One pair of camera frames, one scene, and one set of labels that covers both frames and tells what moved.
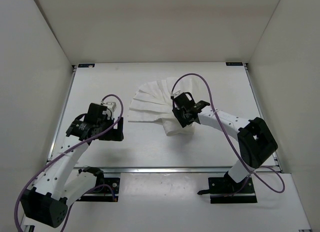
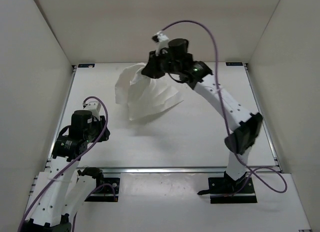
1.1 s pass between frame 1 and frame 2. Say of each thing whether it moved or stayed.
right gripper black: moved
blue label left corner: stayed
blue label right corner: stayed
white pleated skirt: moved
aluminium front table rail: stayed
